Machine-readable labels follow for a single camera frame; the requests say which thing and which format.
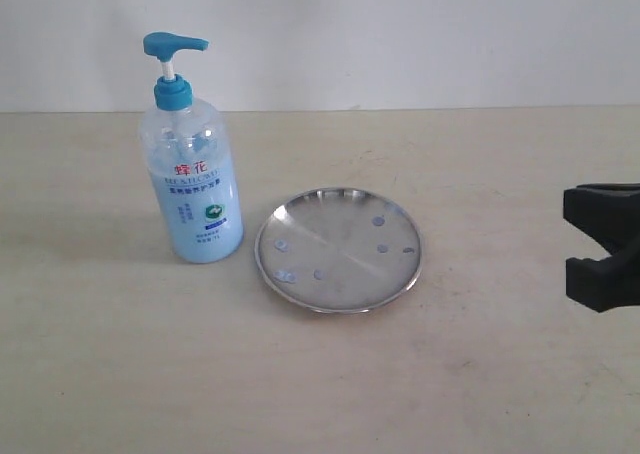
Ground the blue pump lotion bottle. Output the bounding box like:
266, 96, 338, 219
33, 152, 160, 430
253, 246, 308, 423
138, 32, 244, 264

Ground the round stainless steel plate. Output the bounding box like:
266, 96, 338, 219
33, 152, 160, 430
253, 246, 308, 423
254, 187, 426, 314

